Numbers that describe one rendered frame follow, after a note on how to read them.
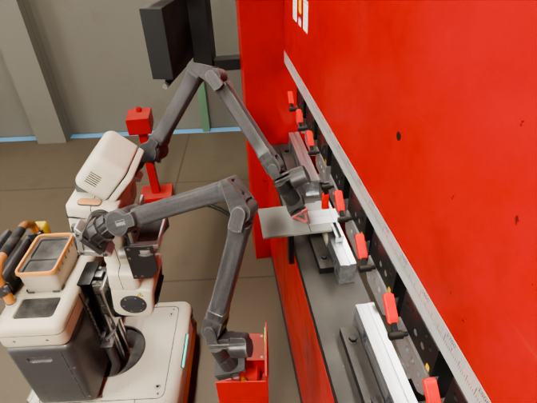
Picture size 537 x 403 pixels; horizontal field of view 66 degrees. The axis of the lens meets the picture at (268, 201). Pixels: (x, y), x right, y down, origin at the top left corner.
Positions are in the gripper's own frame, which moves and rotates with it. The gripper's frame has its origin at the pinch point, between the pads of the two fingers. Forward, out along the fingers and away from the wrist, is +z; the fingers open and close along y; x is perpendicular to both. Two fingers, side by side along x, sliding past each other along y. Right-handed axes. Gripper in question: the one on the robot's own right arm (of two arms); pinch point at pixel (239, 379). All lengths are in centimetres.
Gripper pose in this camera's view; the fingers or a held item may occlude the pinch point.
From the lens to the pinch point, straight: 148.3
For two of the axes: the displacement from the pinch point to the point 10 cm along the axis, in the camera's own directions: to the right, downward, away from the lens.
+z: 3.1, 7.8, 5.5
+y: 9.5, -2.6, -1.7
